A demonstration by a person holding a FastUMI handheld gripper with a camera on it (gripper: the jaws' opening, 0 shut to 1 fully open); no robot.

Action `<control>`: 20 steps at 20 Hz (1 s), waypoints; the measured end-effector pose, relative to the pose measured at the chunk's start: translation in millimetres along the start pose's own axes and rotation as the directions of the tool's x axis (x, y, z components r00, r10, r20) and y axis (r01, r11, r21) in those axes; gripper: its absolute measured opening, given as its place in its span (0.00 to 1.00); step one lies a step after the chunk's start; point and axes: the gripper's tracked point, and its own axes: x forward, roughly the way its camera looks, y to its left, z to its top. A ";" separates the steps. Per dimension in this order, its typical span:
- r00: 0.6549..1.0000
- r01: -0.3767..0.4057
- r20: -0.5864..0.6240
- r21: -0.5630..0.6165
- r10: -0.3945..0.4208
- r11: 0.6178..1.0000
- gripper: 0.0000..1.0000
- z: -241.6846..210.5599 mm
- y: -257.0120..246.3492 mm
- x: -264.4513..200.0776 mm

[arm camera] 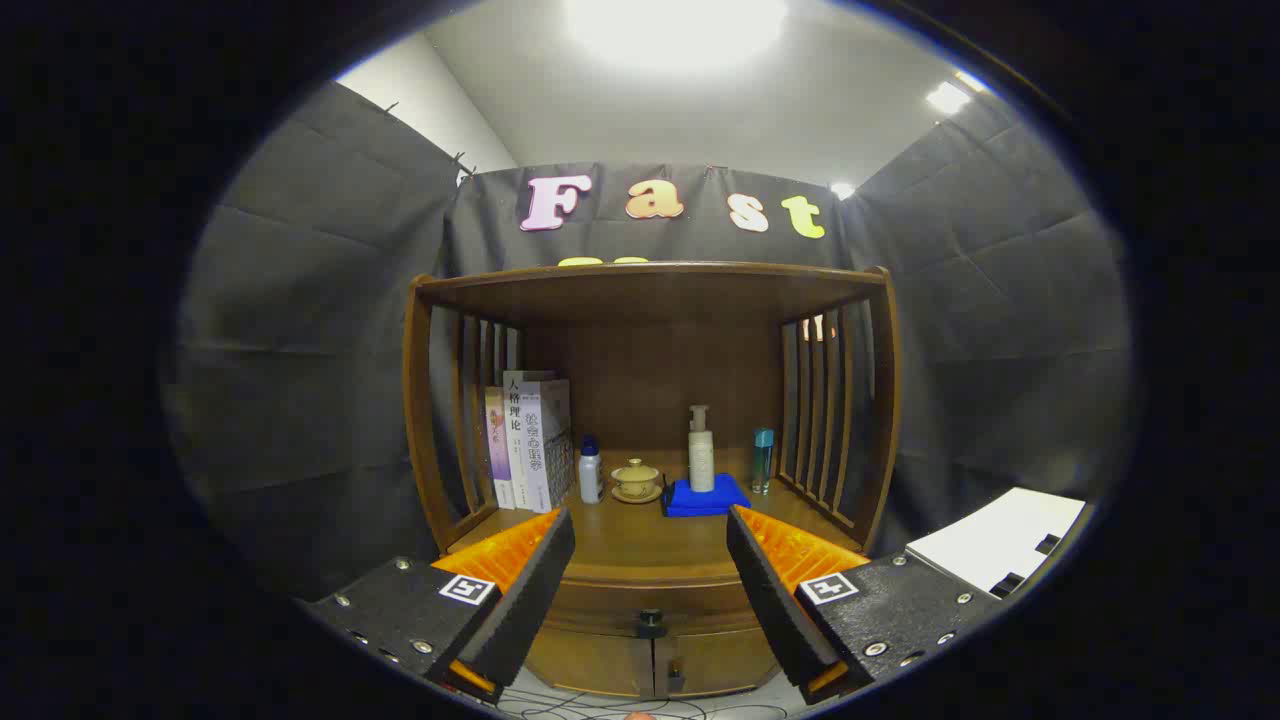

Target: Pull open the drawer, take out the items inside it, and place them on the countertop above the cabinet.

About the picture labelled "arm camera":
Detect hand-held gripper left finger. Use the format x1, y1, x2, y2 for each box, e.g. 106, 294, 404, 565
297, 506, 577, 704

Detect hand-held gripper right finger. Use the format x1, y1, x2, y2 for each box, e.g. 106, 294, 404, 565
726, 505, 1004, 706

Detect brown wooden drawer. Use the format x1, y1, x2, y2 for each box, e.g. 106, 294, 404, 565
540, 575, 776, 638

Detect wooden cabinet door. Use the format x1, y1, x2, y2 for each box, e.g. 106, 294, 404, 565
525, 628, 656, 699
655, 628, 781, 698

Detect wooden countertop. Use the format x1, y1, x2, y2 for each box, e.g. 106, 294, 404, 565
445, 448, 867, 583

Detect brown wooden cabinet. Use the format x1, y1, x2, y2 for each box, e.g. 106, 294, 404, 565
402, 262, 903, 701

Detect blue cloth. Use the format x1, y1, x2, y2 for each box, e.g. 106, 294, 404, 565
663, 473, 752, 518

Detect pink book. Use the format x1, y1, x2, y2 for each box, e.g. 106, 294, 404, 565
485, 387, 516, 510

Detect yellow lidded teacup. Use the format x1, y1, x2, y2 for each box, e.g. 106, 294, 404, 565
611, 458, 664, 505

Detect thin white book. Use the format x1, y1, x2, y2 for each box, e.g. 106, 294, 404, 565
502, 370, 556, 511

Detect white pump bottle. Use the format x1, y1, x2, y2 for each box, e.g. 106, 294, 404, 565
688, 405, 716, 494

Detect large ceiling light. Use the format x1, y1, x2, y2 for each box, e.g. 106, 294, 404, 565
563, 0, 791, 73

